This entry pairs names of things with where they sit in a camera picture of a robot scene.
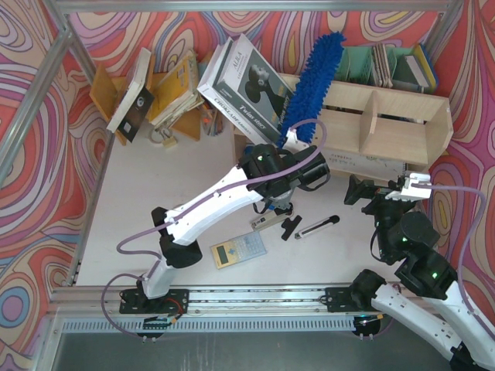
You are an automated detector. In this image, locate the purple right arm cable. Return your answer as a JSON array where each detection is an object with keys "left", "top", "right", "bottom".
[{"left": 413, "top": 183, "right": 488, "bottom": 322}]

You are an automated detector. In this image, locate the spiral notebook with drawings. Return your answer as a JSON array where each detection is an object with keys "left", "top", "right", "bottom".
[{"left": 323, "top": 149, "right": 407, "bottom": 180}]

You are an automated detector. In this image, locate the orange wooden book stand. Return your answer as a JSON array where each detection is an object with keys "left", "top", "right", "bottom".
[{"left": 90, "top": 48, "right": 203, "bottom": 145}]

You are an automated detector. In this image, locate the black white stapler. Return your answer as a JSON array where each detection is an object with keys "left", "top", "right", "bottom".
[{"left": 251, "top": 209, "right": 293, "bottom": 231}]

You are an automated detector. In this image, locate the black white paperback book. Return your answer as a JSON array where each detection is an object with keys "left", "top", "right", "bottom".
[{"left": 107, "top": 47, "right": 154, "bottom": 142}]

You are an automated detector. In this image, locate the green plastic desk organizer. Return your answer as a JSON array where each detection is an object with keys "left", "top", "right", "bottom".
[{"left": 334, "top": 46, "right": 428, "bottom": 94}]

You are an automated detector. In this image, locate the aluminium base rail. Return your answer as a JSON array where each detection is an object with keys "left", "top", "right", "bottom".
[{"left": 49, "top": 284, "right": 407, "bottom": 314}]

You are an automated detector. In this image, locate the light wooden bookshelf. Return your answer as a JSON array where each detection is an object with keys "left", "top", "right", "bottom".
[{"left": 312, "top": 81, "right": 453, "bottom": 172}]

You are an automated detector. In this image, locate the white Cioklade book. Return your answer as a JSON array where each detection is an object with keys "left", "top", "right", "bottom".
[{"left": 197, "top": 37, "right": 279, "bottom": 145}]

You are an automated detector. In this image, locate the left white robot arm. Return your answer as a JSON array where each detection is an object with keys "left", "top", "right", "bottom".
[{"left": 138, "top": 131, "right": 330, "bottom": 300}]

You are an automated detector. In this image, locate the pencil cup with pencils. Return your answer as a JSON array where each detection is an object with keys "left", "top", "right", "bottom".
[{"left": 200, "top": 106, "right": 224, "bottom": 137}]

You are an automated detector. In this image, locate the blue grey book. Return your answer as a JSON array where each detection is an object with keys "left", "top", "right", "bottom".
[{"left": 404, "top": 44, "right": 439, "bottom": 94}]

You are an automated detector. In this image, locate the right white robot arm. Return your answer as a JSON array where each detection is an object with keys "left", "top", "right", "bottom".
[{"left": 344, "top": 172, "right": 494, "bottom": 370}]

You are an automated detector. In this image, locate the yellow blue calculator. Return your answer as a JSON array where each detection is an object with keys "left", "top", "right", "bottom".
[{"left": 210, "top": 232, "right": 267, "bottom": 269}]

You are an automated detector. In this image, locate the blue microfiber duster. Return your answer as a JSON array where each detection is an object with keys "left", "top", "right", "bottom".
[{"left": 277, "top": 32, "right": 346, "bottom": 148}]

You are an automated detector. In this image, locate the yellow worn book stack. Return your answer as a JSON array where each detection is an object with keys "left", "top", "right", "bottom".
[{"left": 148, "top": 49, "right": 203, "bottom": 128}]

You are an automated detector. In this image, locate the black binder clip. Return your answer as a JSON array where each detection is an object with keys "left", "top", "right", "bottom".
[{"left": 281, "top": 215, "right": 302, "bottom": 241}]

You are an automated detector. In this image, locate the black white Twins story book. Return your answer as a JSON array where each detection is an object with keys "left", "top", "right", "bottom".
[{"left": 213, "top": 34, "right": 292, "bottom": 144}]

